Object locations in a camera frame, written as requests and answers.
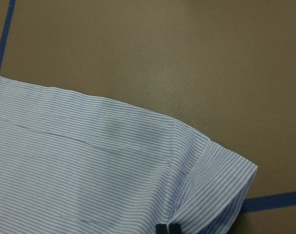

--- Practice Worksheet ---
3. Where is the light blue striped shirt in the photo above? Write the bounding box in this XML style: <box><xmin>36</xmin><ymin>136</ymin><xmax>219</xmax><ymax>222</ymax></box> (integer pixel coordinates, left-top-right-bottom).
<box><xmin>0</xmin><ymin>77</ymin><xmax>258</xmax><ymax>234</ymax></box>

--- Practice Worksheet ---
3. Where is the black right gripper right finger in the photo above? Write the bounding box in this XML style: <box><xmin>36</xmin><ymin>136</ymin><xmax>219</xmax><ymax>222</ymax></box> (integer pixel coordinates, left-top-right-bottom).
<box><xmin>168</xmin><ymin>223</ymin><xmax>182</xmax><ymax>234</ymax></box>

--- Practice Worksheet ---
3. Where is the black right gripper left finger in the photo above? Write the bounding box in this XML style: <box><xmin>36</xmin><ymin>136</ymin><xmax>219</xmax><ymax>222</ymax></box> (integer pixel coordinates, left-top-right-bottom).
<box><xmin>155</xmin><ymin>224</ymin><xmax>168</xmax><ymax>234</ymax></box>

